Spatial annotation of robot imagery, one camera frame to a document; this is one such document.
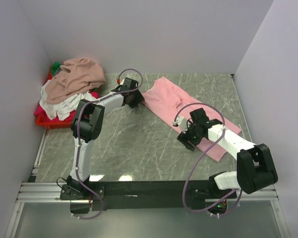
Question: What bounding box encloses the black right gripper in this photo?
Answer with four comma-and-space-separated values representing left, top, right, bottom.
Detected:
177, 120, 203, 152

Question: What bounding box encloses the pink t shirt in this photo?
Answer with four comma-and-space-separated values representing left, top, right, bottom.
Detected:
142, 77, 241, 162

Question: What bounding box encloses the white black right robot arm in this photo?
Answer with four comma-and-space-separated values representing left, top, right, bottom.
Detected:
173, 108, 278, 198

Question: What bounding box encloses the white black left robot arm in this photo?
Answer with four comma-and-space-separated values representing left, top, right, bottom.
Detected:
61, 77, 145, 199

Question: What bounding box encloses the black base beam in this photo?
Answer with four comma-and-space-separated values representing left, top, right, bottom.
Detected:
59, 179, 239, 216

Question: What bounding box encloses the beige t shirt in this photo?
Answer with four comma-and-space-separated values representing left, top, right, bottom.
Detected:
45, 58, 106, 104

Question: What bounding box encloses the white t shirt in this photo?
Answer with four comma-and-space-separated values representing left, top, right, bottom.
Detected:
39, 79, 99, 121

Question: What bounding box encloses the green garment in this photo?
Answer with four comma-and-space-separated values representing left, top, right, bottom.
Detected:
51, 61, 61, 75

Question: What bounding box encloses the red plastic basket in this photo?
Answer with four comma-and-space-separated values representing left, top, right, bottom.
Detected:
34, 66, 75, 129

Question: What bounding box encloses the magenta t shirt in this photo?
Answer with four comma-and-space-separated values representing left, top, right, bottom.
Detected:
33, 91, 99, 123

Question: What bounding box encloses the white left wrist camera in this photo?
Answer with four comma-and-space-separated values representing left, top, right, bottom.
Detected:
117, 78, 126, 85

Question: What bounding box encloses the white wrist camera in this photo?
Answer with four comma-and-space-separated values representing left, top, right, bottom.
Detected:
173, 116, 188, 132
117, 78, 126, 85

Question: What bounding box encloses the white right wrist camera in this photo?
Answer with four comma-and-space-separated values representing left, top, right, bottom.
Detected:
173, 116, 188, 132

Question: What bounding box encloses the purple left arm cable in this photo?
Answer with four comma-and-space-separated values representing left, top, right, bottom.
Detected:
74, 68, 144, 220

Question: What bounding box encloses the aluminium frame rail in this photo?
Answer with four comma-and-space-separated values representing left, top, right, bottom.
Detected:
5, 127, 289, 238

